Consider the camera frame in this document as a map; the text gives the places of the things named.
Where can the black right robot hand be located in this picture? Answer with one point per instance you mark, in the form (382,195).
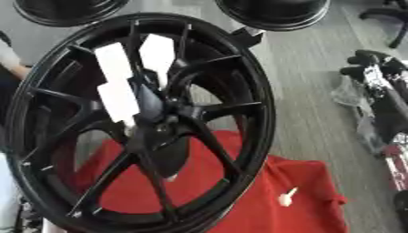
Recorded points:
(390,106)

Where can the white flat-head pin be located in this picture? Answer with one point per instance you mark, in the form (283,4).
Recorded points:
(286,198)

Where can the large black spoked wheel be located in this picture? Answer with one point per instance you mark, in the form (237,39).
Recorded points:
(249,91)

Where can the black round wheel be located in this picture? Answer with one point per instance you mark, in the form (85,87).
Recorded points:
(66,10)
(273,12)

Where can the black office chair base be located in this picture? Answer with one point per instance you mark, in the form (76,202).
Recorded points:
(390,18)

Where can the person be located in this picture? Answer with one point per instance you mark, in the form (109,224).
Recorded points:
(9,60)

